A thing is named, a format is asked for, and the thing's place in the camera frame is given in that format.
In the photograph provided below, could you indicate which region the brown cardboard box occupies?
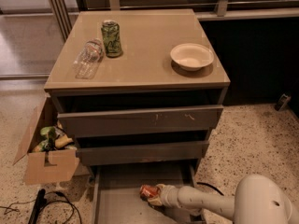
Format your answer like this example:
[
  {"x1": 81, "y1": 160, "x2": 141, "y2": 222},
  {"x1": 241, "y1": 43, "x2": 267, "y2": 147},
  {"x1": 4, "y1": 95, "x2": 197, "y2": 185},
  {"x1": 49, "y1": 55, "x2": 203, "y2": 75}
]
[{"x1": 13, "y1": 98, "x2": 79, "y2": 185}]

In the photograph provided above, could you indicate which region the black power strip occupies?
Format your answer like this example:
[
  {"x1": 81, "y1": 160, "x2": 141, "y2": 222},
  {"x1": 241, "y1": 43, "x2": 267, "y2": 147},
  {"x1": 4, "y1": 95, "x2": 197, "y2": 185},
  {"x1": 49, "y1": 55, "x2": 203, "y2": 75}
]
[{"x1": 28, "y1": 189, "x2": 47, "y2": 224}]

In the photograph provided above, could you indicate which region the black cable right floor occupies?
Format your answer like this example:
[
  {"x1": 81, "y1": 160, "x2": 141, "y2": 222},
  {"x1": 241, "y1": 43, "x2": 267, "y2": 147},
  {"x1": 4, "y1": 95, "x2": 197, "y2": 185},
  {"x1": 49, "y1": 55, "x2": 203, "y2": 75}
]
[{"x1": 196, "y1": 181, "x2": 225, "y2": 197}]

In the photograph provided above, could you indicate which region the grey drawer cabinet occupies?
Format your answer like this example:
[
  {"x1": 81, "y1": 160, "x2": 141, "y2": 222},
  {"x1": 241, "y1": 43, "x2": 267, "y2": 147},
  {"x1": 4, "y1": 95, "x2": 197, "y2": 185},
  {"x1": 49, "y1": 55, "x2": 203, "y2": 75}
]
[{"x1": 43, "y1": 8, "x2": 231, "y2": 173}]

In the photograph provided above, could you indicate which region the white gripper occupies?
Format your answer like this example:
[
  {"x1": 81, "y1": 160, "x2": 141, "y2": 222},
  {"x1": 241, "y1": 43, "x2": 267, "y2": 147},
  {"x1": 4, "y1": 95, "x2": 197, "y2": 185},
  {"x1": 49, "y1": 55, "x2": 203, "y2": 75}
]
[{"x1": 148, "y1": 184, "x2": 181, "y2": 208}]

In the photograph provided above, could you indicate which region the green snack bag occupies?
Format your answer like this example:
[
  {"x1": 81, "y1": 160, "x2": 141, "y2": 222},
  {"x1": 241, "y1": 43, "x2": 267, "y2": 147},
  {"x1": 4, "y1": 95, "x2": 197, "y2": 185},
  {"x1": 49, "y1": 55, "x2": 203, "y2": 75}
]
[{"x1": 33, "y1": 126, "x2": 56, "y2": 152}]

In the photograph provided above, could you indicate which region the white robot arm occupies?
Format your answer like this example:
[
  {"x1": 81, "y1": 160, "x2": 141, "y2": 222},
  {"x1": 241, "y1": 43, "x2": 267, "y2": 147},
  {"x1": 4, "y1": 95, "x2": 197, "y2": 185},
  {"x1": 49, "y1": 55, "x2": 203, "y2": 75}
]
[{"x1": 148, "y1": 175, "x2": 299, "y2": 224}]

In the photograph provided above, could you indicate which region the grey middle drawer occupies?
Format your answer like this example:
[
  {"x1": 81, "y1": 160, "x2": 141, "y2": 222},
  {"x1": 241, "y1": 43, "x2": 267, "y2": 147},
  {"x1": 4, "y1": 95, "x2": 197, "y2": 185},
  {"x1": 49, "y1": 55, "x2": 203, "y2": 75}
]
[{"x1": 77, "y1": 141, "x2": 209, "y2": 166}]

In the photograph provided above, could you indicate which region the red coke can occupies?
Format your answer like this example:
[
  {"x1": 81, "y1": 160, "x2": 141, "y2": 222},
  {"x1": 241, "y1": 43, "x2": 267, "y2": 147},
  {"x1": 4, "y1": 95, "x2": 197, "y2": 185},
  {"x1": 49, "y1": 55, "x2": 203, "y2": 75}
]
[{"x1": 139, "y1": 185, "x2": 160, "y2": 200}]

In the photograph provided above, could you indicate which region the grey top drawer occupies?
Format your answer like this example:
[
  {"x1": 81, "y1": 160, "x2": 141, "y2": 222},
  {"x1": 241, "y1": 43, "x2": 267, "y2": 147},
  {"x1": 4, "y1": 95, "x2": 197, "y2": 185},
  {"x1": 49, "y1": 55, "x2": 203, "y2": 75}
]
[{"x1": 58, "y1": 105, "x2": 223, "y2": 138}]

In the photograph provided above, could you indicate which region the black cable left floor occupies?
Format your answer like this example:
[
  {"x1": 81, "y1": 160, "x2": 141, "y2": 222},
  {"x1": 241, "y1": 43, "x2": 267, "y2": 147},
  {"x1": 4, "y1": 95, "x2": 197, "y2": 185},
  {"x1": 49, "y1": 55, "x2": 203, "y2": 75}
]
[{"x1": 0, "y1": 190, "x2": 82, "y2": 224}]

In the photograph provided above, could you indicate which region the black cable floor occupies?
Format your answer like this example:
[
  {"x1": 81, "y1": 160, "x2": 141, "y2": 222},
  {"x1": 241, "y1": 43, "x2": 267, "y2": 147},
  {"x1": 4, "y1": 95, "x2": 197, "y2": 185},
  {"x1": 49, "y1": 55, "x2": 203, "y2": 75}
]
[
  {"x1": 196, "y1": 181, "x2": 225, "y2": 197},
  {"x1": 0, "y1": 190, "x2": 82, "y2": 224}
]

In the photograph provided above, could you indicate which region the clear plastic water bottle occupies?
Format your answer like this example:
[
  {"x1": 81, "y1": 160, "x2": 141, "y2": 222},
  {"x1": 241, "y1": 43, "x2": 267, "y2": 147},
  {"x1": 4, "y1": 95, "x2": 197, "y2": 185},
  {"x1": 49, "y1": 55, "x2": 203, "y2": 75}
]
[{"x1": 73, "y1": 38, "x2": 105, "y2": 79}]

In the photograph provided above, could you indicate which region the small dark floor object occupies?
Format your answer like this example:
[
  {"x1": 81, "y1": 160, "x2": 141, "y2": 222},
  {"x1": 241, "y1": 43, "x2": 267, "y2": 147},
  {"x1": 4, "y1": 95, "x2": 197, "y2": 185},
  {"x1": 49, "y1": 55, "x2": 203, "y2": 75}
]
[{"x1": 274, "y1": 93, "x2": 291, "y2": 111}]

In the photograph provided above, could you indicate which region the yellow snack bag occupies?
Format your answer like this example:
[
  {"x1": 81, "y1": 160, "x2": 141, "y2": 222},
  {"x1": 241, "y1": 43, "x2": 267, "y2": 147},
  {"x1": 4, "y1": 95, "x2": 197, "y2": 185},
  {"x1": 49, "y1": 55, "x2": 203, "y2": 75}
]
[{"x1": 55, "y1": 135, "x2": 73, "y2": 149}]

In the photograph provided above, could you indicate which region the white paper bowl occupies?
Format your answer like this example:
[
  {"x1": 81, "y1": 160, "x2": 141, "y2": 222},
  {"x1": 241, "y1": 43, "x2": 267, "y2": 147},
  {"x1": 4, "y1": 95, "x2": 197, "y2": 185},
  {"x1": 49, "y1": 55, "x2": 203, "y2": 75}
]
[{"x1": 170, "y1": 43, "x2": 214, "y2": 71}]

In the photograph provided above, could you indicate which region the grey open bottom drawer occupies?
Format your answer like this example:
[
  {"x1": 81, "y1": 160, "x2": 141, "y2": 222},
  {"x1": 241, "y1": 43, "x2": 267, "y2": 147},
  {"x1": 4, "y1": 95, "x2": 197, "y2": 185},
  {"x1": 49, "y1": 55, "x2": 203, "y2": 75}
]
[{"x1": 92, "y1": 161, "x2": 206, "y2": 224}]

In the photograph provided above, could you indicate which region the green soda can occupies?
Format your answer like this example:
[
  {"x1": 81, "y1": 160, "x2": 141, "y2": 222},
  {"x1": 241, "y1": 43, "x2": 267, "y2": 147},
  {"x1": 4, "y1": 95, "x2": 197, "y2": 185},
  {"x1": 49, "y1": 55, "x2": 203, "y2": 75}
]
[{"x1": 101, "y1": 20, "x2": 122, "y2": 58}]

